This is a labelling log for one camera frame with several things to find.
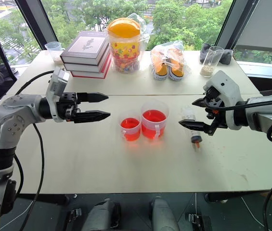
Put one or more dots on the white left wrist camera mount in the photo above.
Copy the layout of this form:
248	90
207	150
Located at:
56	80

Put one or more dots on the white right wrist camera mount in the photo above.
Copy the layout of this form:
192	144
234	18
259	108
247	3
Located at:
226	85

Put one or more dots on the clear plastic bag around jar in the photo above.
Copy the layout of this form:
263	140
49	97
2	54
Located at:
144	31

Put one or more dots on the black window frame pillar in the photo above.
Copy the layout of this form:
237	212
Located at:
38	21
227	24

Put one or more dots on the candy jar with orange lid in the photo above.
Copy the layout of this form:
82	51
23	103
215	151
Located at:
124	45

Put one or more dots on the small orange sneaker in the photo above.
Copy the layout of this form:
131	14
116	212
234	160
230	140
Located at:
161	67
176	69

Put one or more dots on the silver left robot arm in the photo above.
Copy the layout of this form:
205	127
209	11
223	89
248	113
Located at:
5	113

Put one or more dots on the large clear cup red liquid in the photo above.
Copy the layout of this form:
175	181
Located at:
153	120

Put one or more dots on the small clear cup red liquid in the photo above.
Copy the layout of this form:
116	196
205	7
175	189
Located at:
130	127

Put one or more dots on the bagged orange shoes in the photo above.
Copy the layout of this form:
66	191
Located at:
182	62

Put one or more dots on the clear plastic syringe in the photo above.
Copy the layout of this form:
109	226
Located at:
188	114

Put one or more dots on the clear plastic measuring cup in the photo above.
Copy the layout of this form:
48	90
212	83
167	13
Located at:
54	51

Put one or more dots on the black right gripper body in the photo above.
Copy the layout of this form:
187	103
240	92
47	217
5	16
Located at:
218	106

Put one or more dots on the red hardcover book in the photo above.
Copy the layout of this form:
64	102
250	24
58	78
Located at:
87	74

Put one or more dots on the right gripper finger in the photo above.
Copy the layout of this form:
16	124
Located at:
201	102
194	125

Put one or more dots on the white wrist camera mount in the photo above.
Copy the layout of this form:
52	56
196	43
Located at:
226	85
56	80

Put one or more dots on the dark hardcover book grey cover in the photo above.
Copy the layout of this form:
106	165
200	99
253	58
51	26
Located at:
85	47

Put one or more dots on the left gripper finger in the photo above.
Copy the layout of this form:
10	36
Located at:
92	97
92	116

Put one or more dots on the dark grey cloth pouch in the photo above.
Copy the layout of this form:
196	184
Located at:
227	56

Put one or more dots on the dark grey rounded shape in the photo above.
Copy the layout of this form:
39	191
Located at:
163	214
102	214

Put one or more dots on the tall glass with grains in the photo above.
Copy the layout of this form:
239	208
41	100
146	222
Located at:
209	62

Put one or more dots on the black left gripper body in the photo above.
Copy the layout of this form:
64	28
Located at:
68	106

